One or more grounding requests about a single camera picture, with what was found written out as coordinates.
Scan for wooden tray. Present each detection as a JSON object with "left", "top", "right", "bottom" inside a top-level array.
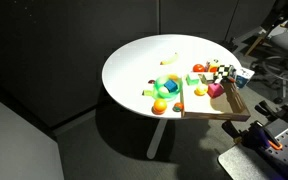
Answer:
[{"left": 179, "top": 73, "right": 252, "bottom": 122}]

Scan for soft orange multicolour block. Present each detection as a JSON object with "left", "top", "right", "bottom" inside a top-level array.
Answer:
[{"left": 205, "top": 59, "right": 222, "bottom": 74}]

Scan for blue block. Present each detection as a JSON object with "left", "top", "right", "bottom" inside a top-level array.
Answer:
[{"left": 164, "top": 79, "right": 179, "bottom": 93}]

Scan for green block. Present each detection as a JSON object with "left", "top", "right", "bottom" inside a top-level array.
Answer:
[{"left": 185, "top": 72, "right": 201, "bottom": 86}]

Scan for magenta block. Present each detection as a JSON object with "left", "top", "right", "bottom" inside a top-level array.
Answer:
[{"left": 206, "top": 82, "right": 225, "bottom": 99}]

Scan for black white checkered block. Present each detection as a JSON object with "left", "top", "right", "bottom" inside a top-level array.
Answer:
[{"left": 214, "top": 63, "right": 236, "bottom": 84}]

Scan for small green flat piece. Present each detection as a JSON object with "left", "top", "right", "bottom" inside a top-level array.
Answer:
[{"left": 142, "top": 89, "right": 156, "bottom": 98}]

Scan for green translucent bowl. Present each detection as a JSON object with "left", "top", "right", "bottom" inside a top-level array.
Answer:
[{"left": 152, "top": 75, "right": 184, "bottom": 102}]

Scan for small yellow toy piece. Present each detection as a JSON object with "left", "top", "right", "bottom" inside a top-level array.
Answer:
[{"left": 168, "top": 73, "right": 180, "bottom": 82}]

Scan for small orange green ball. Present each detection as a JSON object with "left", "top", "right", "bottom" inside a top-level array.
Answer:
[{"left": 172, "top": 101, "right": 184, "bottom": 113}]

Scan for yellow toy banana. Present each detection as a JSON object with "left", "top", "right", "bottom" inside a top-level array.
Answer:
[{"left": 160, "top": 52, "right": 179, "bottom": 66}]

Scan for yellow ball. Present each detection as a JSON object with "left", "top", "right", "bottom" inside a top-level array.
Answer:
[{"left": 194, "top": 83, "right": 209, "bottom": 97}]

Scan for red toy tomato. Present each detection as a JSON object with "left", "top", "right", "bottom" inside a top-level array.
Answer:
[{"left": 192, "top": 63, "right": 206, "bottom": 73}]

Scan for white blue printed cube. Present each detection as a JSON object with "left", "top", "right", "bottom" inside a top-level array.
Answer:
[{"left": 234, "top": 67, "right": 256, "bottom": 89}]

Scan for wooden slanted leg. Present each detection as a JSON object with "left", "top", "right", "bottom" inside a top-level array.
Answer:
[{"left": 244, "top": 34, "right": 265, "bottom": 57}]

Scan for purple black clamp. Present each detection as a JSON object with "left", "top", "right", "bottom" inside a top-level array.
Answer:
[
  {"left": 254, "top": 99, "right": 288, "bottom": 125},
  {"left": 222, "top": 119, "right": 284, "bottom": 151}
]

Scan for grey cabinet panel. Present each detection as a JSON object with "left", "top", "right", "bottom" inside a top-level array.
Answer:
[{"left": 0, "top": 89, "right": 65, "bottom": 180}]

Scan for white table pedestal leg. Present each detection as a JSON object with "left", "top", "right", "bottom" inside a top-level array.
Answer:
[{"left": 146, "top": 118, "right": 168, "bottom": 160}]

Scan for grey base plate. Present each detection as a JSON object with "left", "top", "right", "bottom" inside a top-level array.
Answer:
[{"left": 217, "top": 143, "right": 285, "bottom": 180}]

